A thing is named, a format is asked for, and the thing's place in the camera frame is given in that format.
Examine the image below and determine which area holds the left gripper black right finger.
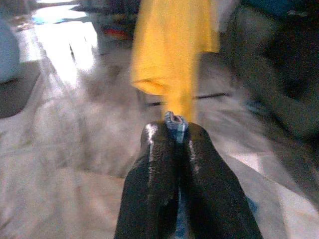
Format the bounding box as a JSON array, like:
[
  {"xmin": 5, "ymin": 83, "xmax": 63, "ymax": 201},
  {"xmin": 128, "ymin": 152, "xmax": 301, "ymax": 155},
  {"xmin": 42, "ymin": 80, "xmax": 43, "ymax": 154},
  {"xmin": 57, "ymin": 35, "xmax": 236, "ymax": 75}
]
[{"xmin": 179, "ymin": 121, "xmax": 264, "ymax": 239}]

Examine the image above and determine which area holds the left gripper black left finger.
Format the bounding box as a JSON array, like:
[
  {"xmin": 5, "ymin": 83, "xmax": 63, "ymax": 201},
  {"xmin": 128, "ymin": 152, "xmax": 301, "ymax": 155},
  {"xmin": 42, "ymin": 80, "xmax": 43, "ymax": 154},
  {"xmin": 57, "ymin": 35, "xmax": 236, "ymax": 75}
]
[{"xmin": 114, "ymin": 121, "xmax": 182, "ymax": 239}]

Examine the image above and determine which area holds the blue plaid shirt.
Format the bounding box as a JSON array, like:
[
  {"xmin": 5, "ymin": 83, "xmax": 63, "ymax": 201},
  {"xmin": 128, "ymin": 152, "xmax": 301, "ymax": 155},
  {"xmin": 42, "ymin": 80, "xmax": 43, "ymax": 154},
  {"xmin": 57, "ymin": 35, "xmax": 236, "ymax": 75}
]
[{"xmin": 163, "ymin": 111, "xmax": 197, "ymax": 239}]

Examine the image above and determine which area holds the yellow shirt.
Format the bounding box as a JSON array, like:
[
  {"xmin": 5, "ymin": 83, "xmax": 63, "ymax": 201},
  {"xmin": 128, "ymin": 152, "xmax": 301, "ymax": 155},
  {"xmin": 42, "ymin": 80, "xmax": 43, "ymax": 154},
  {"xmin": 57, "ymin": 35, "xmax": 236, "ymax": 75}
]
[{"xmin": 131, "ymin": 0, "xmax": 221, "ymax": 122}]

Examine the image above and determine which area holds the black metal drying rack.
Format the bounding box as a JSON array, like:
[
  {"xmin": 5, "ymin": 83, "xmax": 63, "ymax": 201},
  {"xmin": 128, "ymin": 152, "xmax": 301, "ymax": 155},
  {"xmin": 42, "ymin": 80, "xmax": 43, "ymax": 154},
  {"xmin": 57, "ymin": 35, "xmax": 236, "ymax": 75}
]
[{"xmin": 144, "ymin": 92, "xmax": 229, "ymax": 107}]

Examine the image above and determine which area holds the grey-green leather sofa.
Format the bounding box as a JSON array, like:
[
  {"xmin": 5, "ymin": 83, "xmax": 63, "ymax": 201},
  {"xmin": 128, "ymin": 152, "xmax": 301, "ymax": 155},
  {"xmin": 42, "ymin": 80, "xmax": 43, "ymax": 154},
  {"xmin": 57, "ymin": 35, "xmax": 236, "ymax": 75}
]
[{"xmin": 221, "ymin": 4, "xmax": 319, "ymax": 175}]

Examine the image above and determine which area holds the multicoloured fabric item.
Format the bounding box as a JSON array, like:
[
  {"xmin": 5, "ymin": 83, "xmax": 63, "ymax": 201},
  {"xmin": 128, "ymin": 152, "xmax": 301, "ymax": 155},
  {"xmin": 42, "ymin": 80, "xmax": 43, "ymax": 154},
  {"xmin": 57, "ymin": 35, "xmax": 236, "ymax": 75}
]
[{"xmin": 101, "ymin": 14, "xmax": 135, "ymax": 40}]

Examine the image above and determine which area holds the light blue floor mat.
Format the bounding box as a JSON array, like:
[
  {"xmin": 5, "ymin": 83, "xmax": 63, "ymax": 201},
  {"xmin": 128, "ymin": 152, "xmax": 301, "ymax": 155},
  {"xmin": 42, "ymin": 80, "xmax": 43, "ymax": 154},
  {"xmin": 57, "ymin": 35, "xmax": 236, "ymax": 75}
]
[{"xmin": 32, "ymin": 9, "xmax": 85, "ymax": 25}]

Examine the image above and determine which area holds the blue hard suitcase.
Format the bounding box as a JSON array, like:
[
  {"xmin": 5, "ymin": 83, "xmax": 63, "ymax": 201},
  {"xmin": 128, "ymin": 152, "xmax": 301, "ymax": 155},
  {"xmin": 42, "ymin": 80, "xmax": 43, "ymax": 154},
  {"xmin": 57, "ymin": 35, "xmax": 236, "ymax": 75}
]
[{"xmin": 244, "ymin": 0, "xmax": 319, "ymax": 15}]

